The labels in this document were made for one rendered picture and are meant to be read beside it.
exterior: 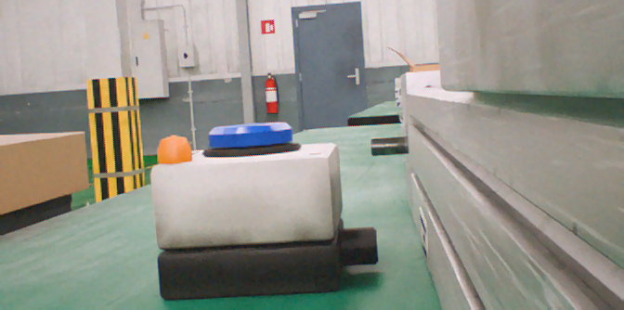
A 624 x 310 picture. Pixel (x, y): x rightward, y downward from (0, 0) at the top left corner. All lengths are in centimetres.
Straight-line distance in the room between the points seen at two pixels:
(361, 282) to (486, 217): 21
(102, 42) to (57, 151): 611
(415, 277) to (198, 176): 11
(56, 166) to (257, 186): 51
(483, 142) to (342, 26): 1143
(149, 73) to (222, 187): 1162
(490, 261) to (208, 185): 21
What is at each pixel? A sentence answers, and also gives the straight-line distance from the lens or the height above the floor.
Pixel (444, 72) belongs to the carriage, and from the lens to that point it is 17.
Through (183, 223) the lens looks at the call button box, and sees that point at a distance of 36.
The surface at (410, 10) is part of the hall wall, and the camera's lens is 1155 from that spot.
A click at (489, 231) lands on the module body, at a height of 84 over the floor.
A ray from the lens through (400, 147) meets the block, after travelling 54.
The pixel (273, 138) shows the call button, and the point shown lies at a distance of 37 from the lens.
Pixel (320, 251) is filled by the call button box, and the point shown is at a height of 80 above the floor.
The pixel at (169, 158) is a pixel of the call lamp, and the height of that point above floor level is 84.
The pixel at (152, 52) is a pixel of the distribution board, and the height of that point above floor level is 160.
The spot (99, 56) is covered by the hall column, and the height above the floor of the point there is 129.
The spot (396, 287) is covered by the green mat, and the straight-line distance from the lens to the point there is 36.
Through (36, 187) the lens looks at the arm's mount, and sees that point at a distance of 81.
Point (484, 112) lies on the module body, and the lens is 15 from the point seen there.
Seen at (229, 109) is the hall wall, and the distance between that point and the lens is 1189.
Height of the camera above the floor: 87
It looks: 3 degrees down
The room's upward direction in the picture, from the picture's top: 4 degrees counter-clockwise
